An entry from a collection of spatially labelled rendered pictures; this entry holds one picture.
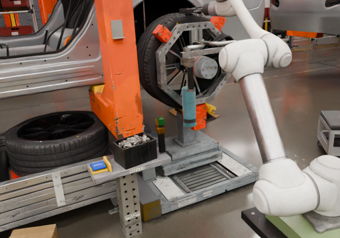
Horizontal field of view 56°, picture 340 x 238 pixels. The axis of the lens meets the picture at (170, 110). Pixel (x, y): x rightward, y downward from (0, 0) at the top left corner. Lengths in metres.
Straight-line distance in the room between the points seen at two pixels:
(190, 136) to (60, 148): 0.97
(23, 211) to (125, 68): 0.98
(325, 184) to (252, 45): 0.63
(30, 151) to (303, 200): 1.49
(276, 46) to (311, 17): 2.94
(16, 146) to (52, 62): 0.58
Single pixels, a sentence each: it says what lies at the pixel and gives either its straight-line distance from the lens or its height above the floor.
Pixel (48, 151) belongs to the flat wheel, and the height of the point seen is 0.47.
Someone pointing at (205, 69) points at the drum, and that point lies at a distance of 2.01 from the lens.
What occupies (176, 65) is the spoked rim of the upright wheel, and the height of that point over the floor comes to 0.85.
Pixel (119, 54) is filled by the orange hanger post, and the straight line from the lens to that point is 1.75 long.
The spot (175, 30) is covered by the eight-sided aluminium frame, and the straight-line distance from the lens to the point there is 2.05.
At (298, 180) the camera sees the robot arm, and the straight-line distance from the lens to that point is 1.34.
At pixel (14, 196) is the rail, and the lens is 2.00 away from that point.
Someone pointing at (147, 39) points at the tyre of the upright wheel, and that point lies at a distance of 2.14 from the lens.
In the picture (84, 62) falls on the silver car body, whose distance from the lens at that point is 2.24.
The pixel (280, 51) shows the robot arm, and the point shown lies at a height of 1.03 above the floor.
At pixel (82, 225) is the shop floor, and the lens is 2.14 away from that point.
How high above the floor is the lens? 1.27
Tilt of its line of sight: 19 degrees down
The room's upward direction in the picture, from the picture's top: 3 degrees counter-clockwise
